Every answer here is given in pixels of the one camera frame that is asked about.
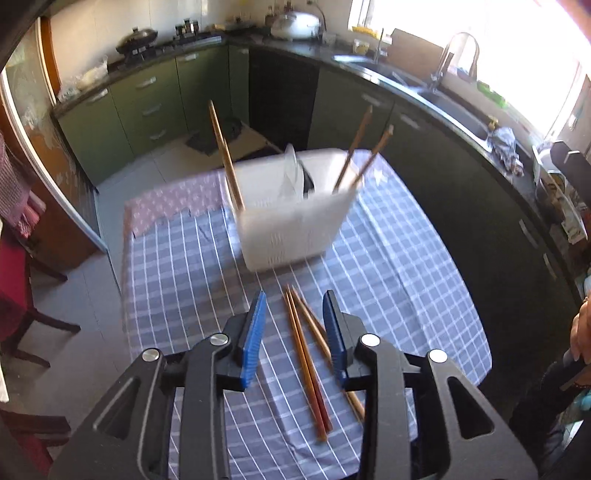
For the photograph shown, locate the brown wooden chopstick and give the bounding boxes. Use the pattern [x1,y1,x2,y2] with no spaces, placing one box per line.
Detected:
[349,124,394,190]
[286,286,332,440]
[221,139,245,211]
[207,99,242,211]
[288,286,365,422]
[332,105,374,193]
[283,288,328,442]

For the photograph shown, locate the steel kitchen faucet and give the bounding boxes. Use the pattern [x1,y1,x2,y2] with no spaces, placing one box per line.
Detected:
[428,32,481,91]

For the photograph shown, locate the person's right hand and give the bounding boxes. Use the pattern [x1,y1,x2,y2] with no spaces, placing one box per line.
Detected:
[570,298,591,365]

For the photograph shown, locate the blue checked tablecloth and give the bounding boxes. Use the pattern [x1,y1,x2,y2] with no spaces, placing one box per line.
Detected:
[123,158,492,479]

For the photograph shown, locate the white plastic utensil holder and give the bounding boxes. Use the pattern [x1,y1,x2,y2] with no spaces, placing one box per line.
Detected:
[223,146,358,272]

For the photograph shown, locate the green lower cabinets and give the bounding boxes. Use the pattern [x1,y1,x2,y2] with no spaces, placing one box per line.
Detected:
[51,38,588,416]

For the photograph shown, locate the red wooden chair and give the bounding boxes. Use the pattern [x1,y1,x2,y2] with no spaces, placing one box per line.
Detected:
[1,226,81,368]

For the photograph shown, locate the dark floor mat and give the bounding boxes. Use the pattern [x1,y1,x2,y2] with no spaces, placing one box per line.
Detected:
[185,117,250,156]

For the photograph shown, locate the red checked apron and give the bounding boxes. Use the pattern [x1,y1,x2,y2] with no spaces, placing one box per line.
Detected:
[0,136,46,239]

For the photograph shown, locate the white dish rack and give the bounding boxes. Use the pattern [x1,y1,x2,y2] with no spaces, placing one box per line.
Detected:
[532,140,590,245]

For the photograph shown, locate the crumpled dish rag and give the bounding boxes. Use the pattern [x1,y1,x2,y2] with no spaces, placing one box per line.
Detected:
[487,127,524,177]

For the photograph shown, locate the steel double sink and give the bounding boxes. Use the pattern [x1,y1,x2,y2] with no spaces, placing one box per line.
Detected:
[332,55,492,153]

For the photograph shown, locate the wooden cutting board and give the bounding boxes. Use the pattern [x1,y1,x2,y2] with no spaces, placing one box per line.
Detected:
[387,29,444,72]

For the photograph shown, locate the white plastic bag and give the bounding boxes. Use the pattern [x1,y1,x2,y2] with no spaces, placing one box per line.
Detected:
[57,56,108,103]

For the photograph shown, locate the gas stove top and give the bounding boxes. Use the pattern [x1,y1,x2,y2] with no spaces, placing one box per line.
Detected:
[115,32,222,69]

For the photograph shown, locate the black frying pan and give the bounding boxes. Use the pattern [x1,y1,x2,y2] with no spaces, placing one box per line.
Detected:
[213,17,256,35]

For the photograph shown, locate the small black pot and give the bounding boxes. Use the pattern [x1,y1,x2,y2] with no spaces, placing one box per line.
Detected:
[175,18,199,40]

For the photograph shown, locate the black wok with lid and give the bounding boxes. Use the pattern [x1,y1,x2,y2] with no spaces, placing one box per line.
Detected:
[115,27,158,55]

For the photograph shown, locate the white rice cooker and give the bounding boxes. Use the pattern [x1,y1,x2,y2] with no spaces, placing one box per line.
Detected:
[270,11,321,41]

